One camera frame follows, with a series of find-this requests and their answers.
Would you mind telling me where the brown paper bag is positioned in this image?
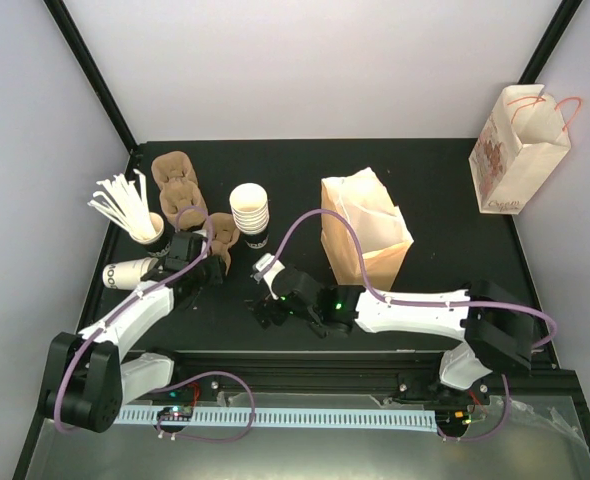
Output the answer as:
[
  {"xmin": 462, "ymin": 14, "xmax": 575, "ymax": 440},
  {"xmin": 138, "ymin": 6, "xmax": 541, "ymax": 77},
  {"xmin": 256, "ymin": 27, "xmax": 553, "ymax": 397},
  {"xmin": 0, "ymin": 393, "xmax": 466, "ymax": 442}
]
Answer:
[{"xmin": 321, "ymin": 168, "xmax": 413, "ymax": 291}]

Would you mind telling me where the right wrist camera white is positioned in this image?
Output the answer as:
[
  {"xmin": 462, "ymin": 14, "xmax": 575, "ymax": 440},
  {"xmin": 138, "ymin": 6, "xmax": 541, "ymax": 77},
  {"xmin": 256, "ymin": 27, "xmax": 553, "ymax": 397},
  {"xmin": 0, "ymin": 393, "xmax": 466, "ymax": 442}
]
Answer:
[{"xmin": 252, "ymin": 253, "xmax": 285, "ymax": 300}]

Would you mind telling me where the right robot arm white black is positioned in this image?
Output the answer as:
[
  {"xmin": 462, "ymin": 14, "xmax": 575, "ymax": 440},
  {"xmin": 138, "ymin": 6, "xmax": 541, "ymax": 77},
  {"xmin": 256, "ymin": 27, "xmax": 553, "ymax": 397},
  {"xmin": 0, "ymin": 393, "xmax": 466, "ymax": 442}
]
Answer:
[{"xmin": 248, "ymin": 264, "xmax": 534, "ymax": 403}]

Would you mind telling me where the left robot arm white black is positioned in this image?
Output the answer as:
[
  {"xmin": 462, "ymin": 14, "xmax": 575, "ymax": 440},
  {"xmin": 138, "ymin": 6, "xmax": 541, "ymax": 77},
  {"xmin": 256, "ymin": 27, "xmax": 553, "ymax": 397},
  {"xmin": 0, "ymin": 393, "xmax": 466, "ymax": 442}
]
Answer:
[{"xmin": 37, "ymin": 231, "xmax": 226, "ymax": 433}]

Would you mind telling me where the left controller board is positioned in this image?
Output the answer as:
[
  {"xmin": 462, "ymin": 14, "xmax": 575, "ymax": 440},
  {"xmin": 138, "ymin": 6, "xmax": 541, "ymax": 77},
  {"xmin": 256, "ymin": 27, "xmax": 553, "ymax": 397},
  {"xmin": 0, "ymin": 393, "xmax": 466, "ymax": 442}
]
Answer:
[{"xmin": 156, "ymin": 405, "xmax": 194, "ymax": 422}]

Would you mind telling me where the right black frame post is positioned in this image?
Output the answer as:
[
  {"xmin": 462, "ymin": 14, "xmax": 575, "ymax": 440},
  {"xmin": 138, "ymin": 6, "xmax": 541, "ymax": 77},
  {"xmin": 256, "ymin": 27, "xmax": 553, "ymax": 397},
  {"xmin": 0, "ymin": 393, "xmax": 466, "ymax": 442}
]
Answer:
[{"xmin": 517, "ymin": 0, "xmax": 583, "ymax": 85}]

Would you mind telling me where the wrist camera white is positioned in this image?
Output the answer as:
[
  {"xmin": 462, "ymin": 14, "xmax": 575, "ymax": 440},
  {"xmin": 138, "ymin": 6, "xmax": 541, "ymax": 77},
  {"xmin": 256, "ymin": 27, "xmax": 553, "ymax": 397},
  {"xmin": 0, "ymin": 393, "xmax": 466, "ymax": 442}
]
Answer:
[
  {"xmin": 252, "ymin": 253, "xmax": 285, "ymax": 300},
  {"xmin": 194, "ymin": 228, "xmax": 214, "ymax": 248}
]

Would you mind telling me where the cup holding white stirrers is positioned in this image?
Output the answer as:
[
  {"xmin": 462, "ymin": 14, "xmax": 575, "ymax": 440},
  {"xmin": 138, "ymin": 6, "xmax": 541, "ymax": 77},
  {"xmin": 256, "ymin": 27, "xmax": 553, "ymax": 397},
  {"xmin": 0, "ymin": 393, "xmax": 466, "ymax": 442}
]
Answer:
[{"xmin": 129, "ymin": 212, "xmax": 172, "ymax": 258}]

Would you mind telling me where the black frame post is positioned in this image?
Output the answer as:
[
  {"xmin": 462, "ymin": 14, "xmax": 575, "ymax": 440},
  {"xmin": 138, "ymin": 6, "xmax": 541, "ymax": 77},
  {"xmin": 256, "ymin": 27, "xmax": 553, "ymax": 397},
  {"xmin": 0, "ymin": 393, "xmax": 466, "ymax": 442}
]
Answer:
[
  {"xmin": 517, "ymin": 0, "xmax": 583, "ymax": 85},
  {"xmin": 43, "ymin": 0, "xmax": 138, "ymax": 153}
]

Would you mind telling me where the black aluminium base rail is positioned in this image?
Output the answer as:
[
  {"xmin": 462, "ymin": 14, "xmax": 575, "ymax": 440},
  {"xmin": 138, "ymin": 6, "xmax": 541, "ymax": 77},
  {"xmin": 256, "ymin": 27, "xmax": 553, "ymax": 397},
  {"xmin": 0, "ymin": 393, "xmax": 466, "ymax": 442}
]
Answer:
[{"xmin": 172, "ymin": 351, "xmax": 441, "ymax": 396}]

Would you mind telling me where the controller board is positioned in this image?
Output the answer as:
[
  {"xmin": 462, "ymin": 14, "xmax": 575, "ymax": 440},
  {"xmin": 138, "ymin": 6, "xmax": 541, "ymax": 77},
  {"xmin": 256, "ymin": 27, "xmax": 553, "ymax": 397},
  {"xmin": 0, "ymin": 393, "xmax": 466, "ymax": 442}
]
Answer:
[
  {"xmin": 435, "ymin": 410, "xmax": 488, "ymax": 427},
  {"xmin": 156, "ymin": 405, "xmax": 194, "ymax": 422}
]

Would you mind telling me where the white printed paper bag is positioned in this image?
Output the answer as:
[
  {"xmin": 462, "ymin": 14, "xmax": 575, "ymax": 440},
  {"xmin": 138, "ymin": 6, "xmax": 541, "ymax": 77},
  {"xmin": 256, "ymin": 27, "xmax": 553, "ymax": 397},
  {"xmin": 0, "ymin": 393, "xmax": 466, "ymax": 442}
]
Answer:
[{"xmin": 469, "ymin": 84, "xmax": 582, "ymax": 215}]

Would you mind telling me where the right controller board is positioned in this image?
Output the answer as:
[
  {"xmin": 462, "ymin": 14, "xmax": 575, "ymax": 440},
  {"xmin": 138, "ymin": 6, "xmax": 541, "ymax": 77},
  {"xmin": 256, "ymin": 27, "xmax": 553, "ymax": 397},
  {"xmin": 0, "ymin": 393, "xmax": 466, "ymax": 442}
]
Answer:
[{"xmin": 435, "ymin": 410, "xmax": 488, "ymax": 427}]

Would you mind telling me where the bundle of white stirrers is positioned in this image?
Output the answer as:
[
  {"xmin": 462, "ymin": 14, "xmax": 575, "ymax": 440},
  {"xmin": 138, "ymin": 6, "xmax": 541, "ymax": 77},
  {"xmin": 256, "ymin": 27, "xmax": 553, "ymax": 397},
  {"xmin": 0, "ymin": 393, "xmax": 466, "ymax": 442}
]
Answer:
[{"xmin": 87, "ymin": 169, "xmax": 157, "ymax": 241}]

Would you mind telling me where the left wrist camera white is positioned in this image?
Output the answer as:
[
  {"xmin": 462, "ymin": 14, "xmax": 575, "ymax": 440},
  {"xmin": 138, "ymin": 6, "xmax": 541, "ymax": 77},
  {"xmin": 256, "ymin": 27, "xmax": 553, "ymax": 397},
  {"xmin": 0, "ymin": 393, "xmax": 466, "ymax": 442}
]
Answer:
[{"xmin": 194, "ymin": 228, "xmax": 214, "ymax": 248}]

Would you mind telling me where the pulp cup carrier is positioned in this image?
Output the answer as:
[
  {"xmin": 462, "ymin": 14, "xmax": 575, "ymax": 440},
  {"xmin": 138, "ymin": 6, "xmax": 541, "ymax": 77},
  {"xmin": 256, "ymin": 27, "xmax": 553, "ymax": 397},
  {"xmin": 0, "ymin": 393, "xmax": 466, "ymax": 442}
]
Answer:
[
  {"xmin": 151, "ymin": 151, "xmax": 198, "ymax": 190},
  {"xmin": 208, "ymin": 212, "xmax": 240, "ymax": 272},
  {"xmin": 159, "ymin": 180, "xmax": 207, "ymax": 230}
]

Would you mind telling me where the lying white paper cup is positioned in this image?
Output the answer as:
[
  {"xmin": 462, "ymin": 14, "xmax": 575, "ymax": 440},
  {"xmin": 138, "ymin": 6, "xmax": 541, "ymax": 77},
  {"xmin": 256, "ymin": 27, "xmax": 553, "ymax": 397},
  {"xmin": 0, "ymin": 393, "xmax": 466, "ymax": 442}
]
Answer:
[{"xmin": 102, "ymin": 257, "xmax": 158, "ymax": 290}]

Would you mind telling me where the stack of paper cups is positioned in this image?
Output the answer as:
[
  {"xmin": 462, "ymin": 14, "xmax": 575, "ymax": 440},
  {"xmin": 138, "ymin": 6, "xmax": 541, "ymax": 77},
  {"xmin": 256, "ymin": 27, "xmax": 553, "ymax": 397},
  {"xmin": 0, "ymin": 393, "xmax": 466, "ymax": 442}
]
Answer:
[{"xmin": 229, "ymin": 183, "xmax": 270, "ymax": 249}]

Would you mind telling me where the white slotted cable duct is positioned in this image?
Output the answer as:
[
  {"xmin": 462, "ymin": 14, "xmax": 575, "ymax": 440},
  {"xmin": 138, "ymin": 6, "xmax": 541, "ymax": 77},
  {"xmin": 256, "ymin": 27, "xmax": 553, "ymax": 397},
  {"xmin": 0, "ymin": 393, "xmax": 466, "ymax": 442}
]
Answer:
[{"xmin": 115, "ymin": 405, "xmax": 437, "ymax": 433}]

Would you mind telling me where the left black frame post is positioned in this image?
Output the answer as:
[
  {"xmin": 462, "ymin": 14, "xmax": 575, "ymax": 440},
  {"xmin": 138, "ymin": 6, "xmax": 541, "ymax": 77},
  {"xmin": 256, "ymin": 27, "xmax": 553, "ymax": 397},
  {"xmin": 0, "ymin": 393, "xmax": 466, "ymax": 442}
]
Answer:
[{"xmin": 43, "ymin": 0, "xmax": 138, "ymax": 153}]

